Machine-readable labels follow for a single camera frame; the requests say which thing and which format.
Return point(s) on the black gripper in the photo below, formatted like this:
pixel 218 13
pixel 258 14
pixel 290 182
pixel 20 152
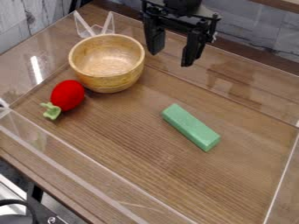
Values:
pixel 179 14

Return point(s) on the red plush fruit green stem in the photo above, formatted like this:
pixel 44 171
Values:
pixel 67 97

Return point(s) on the wooden bowl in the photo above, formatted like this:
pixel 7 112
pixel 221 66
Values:
pixel 107 62

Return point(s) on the green rectangular block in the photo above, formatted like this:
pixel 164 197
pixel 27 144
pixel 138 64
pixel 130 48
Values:
pixel 191 127

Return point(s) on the clear acrylic tray enclosure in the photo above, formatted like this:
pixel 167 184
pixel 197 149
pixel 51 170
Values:
pixel 115 162

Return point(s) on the black table leg bracket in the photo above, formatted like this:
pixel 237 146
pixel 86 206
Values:
pixel 50 210

